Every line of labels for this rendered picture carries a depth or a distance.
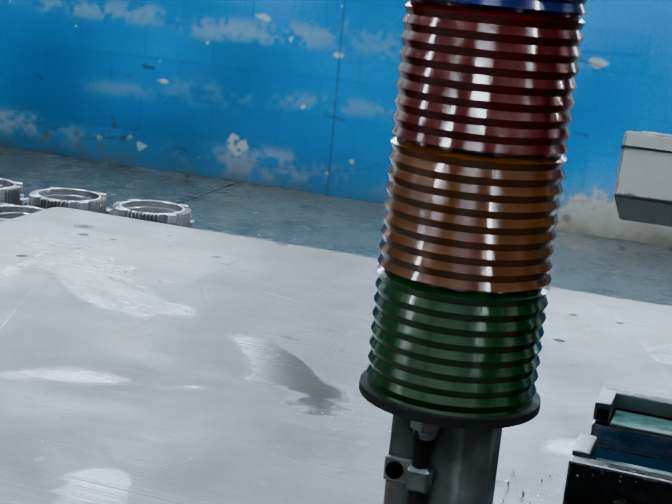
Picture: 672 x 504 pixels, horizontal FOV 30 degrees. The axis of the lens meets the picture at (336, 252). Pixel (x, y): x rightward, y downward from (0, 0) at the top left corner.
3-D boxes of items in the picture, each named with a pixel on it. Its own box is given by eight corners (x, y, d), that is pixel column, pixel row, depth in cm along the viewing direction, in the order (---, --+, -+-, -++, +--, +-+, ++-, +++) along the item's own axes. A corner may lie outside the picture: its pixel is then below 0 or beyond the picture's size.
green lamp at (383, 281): (547, 388, 46) (563, 269, 45) (515, 440, 41) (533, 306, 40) (392, 358, 48) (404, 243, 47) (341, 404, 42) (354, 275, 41)
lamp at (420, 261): (563, 269, 45) (580, 146, 44) (533, 306, 40) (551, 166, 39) (404, 243, 47) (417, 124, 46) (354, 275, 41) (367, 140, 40)
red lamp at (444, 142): (580, 146, 44) (598, 17, 43) (551, 166, 39) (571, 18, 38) (417, 124, 46) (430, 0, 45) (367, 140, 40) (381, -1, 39)
